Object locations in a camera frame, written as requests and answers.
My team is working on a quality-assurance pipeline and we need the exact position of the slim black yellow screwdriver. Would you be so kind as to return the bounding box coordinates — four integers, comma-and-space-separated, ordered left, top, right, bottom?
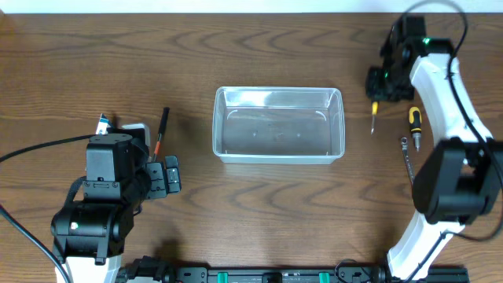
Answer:
371, 101, 379, 134

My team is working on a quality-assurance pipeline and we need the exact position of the stubby yellow black screwdriver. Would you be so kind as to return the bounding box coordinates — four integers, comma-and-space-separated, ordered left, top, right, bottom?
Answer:
408, 106, 422, 152

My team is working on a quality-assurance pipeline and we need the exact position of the silver ratchet wrench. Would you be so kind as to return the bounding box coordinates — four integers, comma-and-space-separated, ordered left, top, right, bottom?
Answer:
400, 137, 415, 185

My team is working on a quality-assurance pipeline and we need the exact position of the small hammer black orange handle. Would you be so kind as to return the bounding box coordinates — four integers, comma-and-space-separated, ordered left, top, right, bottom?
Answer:
152, 107, 170, 162

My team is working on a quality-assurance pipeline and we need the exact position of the blue white small box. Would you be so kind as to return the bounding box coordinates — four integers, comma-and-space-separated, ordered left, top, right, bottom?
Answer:
95, 113, 111, 135

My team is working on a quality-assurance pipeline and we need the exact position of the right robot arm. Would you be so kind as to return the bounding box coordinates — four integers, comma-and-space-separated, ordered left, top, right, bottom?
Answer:
365, 13, 502, 282

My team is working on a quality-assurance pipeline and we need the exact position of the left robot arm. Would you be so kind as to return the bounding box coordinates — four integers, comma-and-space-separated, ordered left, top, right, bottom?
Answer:
51, 130, 182, 282

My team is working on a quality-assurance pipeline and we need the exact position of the clear plastic container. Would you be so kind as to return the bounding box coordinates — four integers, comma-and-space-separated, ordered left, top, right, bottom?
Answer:
212, 86, 346, 165

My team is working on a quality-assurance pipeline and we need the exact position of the black mounting rail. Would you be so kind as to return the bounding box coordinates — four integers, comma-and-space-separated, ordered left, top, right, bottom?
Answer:
117, 255, 471, 283

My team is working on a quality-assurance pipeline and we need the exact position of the right black cable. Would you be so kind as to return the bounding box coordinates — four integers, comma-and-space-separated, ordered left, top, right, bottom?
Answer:
388, 0, 503, 243

